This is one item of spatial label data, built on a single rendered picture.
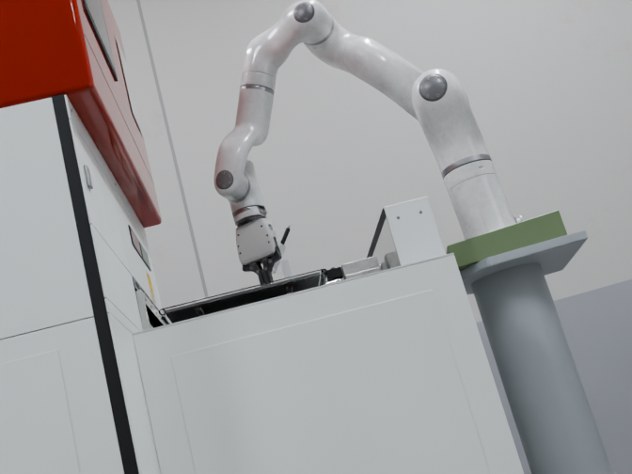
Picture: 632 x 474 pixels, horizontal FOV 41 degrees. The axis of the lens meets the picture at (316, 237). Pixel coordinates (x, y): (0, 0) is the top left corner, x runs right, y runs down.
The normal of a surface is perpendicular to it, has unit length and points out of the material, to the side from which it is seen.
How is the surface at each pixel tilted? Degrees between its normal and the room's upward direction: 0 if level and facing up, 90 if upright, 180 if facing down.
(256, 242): 92
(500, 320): 90
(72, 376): 90
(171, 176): 90
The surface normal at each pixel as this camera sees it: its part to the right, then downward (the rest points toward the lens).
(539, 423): -0.63, -0.04
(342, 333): 0.03, -0.28
